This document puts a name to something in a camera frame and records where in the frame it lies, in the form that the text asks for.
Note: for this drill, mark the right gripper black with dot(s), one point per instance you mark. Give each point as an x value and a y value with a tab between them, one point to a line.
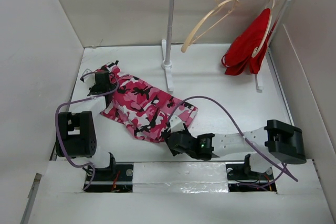
186	131

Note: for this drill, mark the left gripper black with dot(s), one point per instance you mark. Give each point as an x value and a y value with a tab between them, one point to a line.
92	89

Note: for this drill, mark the pink camouflage trousers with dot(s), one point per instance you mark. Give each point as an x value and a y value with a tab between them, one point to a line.
144	109

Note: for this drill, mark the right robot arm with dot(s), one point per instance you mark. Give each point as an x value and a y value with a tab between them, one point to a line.
276	143

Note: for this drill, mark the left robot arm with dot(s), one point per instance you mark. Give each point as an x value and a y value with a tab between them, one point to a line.
75	131

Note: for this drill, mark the silver tape strip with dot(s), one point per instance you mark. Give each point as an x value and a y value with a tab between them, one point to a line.
180	177

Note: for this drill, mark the red garment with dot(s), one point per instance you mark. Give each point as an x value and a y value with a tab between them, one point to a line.
248	49

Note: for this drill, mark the white clothes rack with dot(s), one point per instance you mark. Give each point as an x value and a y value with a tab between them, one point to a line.
166	43

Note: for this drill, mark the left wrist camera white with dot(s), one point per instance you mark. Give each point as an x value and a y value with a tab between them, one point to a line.
88	77

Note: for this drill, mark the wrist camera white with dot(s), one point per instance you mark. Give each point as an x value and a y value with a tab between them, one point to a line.
176	124
88	77

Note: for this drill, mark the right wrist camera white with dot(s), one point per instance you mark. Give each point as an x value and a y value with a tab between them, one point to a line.
176	124

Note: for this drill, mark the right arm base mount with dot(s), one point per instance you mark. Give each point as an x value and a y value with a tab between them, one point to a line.
242	179

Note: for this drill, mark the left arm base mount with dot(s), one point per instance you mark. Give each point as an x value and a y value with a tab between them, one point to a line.
116	178

